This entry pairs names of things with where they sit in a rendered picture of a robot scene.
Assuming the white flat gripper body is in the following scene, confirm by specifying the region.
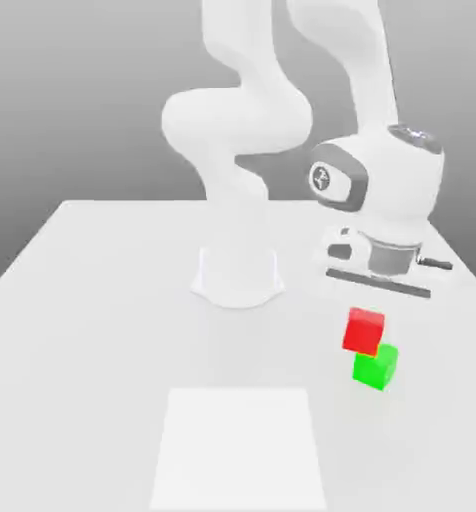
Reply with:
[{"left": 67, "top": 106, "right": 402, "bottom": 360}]
[{"left": 324, "top": 267, "right": 433, "bottom": 310}]

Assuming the small red cube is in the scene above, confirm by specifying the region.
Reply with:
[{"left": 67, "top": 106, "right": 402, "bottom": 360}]
[{"left": 341, "top": 306, "right": 386, "bottom": 357}]

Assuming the small green cube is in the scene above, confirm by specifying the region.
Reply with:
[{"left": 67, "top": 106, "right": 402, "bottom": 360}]
[{"left": 352, "top": 342, "right": 400, "bottom": 392}]

